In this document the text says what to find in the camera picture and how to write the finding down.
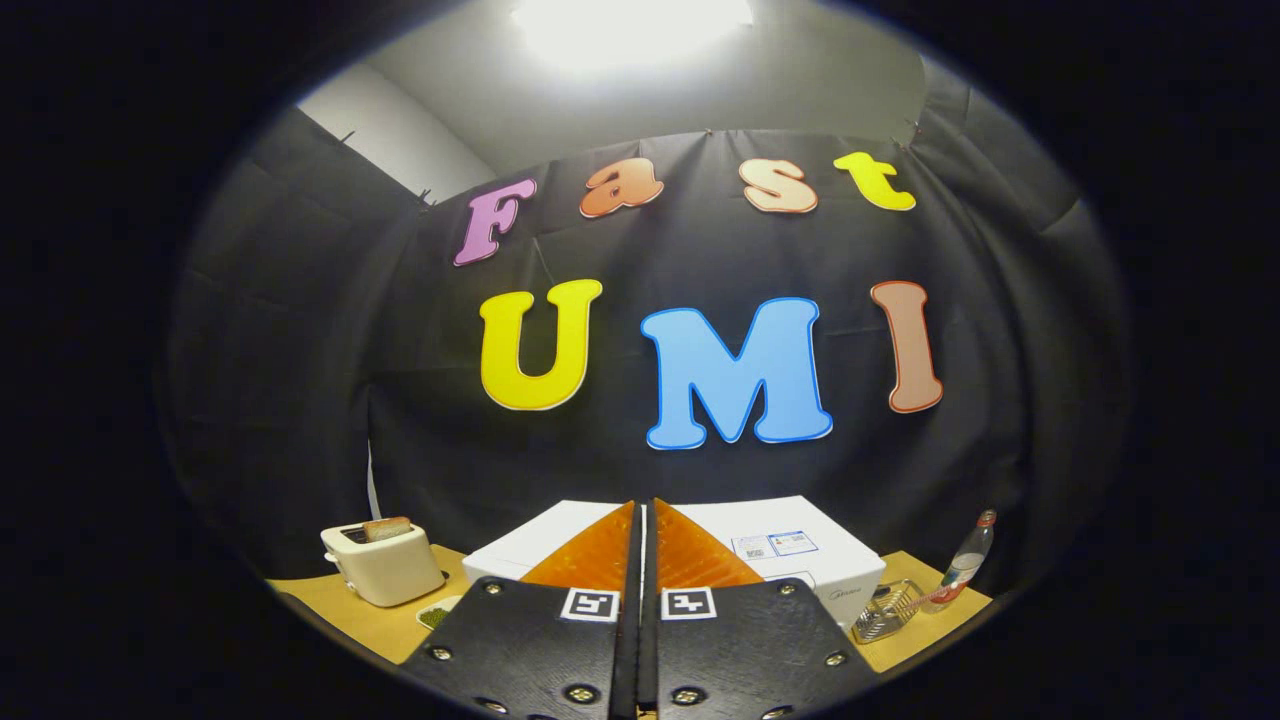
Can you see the cream toaster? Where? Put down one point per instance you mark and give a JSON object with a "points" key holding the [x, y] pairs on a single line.
{"points": [[390, 575]]}

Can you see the divided white bean dish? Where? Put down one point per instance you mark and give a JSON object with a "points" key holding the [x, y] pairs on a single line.
{"points": [[438, 614]]}

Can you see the white microwave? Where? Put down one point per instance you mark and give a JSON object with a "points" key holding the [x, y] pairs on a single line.
{"points": [[850, 575]]}

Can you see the red striped straw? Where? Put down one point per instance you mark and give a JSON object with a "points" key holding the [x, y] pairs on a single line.
{"points": [[930, 598]]}

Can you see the clear bottle with red label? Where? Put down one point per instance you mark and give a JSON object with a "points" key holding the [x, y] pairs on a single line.
{"points": [[968, 560]]}

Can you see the toast slice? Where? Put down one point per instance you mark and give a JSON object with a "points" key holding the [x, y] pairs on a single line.
{"points": [[387, 529]]}

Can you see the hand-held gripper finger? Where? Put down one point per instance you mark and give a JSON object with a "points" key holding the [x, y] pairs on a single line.
{"points": [[628, 660], [650, 660]]}

